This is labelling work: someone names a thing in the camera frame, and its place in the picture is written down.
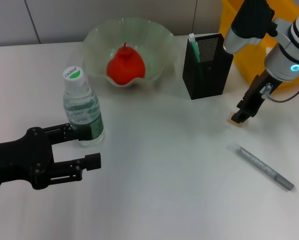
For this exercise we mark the clear green-label water bottle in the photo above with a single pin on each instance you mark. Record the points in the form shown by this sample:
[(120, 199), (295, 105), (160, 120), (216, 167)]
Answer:
[(79, 100)]

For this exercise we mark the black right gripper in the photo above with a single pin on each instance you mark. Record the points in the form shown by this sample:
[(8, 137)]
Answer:
[(257, 97)]

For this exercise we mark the green pen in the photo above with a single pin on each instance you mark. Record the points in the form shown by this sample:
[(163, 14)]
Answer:
[(195, 50)]

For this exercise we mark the green glass fruit plate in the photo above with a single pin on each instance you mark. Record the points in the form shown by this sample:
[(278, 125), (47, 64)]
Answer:
[(154, 50)]

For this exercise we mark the yellow plastic bin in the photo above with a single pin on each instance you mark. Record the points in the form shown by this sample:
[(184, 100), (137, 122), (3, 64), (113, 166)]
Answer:
[(249, 65)]

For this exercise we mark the black mesh pen holder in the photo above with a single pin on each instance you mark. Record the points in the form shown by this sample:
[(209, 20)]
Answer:
[(204, 77)]

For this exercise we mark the grey marker pen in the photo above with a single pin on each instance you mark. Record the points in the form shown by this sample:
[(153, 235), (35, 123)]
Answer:
[(264, 167)]

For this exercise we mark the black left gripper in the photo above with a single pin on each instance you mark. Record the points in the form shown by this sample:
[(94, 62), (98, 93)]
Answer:
[(17, 160)]

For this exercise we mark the red-orange toy orange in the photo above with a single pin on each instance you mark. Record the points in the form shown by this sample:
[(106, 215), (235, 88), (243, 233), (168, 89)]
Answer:
[(125, 66)]

